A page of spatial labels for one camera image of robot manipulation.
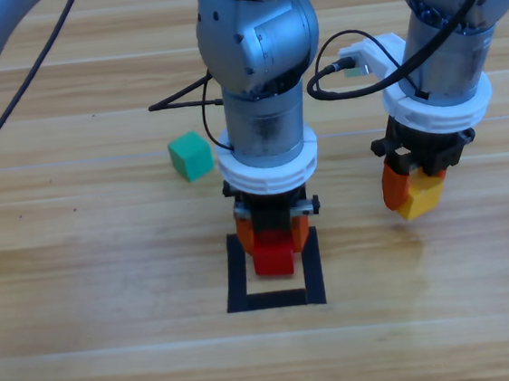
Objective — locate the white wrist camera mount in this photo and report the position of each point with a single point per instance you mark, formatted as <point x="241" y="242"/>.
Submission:
<point x="437" y="112"/>
<point x="271" y="179"/>

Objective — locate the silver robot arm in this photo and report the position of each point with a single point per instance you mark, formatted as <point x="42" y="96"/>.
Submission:
<point x="257" y="40"/>
<point x="450" y="56"/>

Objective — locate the green wooden block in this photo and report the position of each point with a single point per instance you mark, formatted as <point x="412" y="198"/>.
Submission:
<point x="191" y="156"/>

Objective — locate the red wooden block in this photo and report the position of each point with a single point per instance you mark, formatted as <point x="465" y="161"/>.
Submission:
<point x="273" y="259"/>

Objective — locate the black tape square outline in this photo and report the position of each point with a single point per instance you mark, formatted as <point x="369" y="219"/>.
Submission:
<point x="237" y="288"/>

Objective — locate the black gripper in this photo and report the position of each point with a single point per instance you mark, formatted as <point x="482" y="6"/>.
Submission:
<point x="432" y="149"/>
<point x="270" y="211"/>

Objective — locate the yellow wooden block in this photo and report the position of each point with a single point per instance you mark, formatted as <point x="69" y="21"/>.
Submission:
<point x="424" y="197"/>

